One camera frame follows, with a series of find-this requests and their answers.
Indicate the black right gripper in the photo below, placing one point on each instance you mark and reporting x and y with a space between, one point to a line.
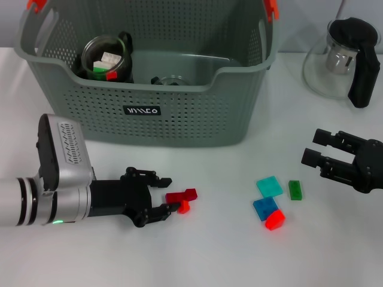
372 167

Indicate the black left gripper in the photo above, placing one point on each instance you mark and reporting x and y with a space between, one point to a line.
119 197

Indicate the dark red curved brick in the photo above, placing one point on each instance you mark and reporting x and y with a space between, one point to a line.
175 197

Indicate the small red wedge brick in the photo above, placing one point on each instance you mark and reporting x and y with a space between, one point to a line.
185 207

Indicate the teal square plate brick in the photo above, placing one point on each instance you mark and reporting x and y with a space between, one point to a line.
270 186

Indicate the glass teacup with black sleeve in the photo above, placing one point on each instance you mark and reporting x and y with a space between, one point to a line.
170 80
95 48

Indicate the small red toy brick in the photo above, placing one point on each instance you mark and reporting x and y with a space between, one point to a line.
111 76

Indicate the green sloped toy brick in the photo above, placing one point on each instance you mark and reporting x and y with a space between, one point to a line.
100 70

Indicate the white thick toy brick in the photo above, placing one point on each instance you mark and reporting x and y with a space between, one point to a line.
112 58

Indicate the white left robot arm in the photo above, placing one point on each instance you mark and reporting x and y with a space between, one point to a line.
9 203

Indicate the grey perforated storage basket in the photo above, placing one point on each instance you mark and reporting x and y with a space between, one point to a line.
89 113

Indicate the green flat toy brick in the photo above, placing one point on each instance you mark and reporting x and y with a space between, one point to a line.
295 189

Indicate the blue square plate brick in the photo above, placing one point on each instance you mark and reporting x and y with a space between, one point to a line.
263 207

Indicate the large orange-red sloped brick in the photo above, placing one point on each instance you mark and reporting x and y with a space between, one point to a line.
275 220

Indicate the black clay teapot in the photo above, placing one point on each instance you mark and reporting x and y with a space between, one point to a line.
78 70

